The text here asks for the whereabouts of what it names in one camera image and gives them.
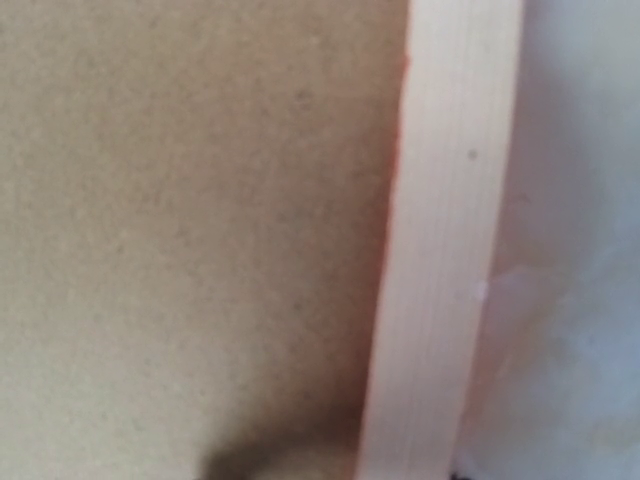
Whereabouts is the brown cardboard backing board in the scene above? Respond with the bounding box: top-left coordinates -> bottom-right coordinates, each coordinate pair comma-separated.
1,1 -> 406,479

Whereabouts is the light wood picture frame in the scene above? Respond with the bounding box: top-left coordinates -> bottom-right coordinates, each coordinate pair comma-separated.
354,0 -> 524,480

